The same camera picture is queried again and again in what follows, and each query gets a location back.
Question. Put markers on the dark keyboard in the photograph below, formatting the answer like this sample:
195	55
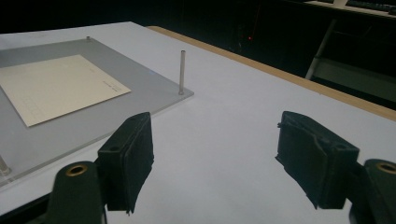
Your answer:
372	5

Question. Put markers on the tall metal post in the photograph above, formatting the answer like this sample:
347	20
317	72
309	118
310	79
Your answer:
181	73

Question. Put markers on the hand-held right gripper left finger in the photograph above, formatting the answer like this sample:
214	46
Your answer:
129	155

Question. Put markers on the cream paper sheet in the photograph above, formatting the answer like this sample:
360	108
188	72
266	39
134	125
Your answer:
59	88

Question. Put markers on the clear post at plate corner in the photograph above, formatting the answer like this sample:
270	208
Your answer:
3	168

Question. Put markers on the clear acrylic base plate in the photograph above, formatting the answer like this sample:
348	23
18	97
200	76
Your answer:
77	124

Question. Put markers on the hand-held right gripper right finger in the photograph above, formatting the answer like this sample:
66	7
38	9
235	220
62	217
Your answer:
314	155

